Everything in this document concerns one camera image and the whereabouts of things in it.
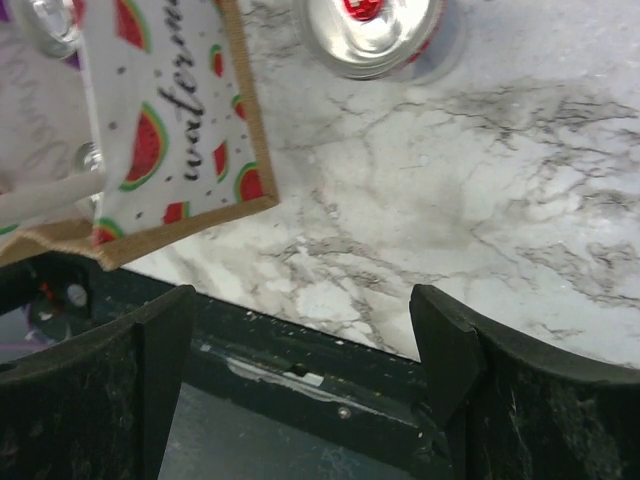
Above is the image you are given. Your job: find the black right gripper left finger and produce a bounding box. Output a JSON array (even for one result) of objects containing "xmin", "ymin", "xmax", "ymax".
[{"xmin": 1, "ymin": 285, "xmax": 196, "ymax": 479}]

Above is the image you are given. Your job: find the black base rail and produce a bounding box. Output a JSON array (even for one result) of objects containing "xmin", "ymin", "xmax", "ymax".
[{"xmin": 1, "ymin": 257, "xmax": 450, "ymax": 479}]

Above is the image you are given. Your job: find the purple beverage can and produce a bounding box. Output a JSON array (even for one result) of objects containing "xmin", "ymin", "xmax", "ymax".
[{"xmin": 4, "ymin": 0, "xmax": 85, "ymax": 70}]

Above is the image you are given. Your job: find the silver slim energy can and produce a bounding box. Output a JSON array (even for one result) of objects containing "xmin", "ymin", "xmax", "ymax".
[{"xmin": 291, "ymin": 0, "xmax": 466, "ymax": 84}]

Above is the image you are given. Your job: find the jute watermelon canvas bag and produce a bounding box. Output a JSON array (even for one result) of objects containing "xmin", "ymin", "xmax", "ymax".
[{"xmin": 1, "ymin": 1, "xmax": 278, "ymax": 270}]

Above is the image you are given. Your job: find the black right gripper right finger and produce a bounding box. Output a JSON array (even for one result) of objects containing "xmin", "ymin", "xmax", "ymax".
[{"xmin": 409, "ymin": 285, "xmax": 639, "ymax": 479}]

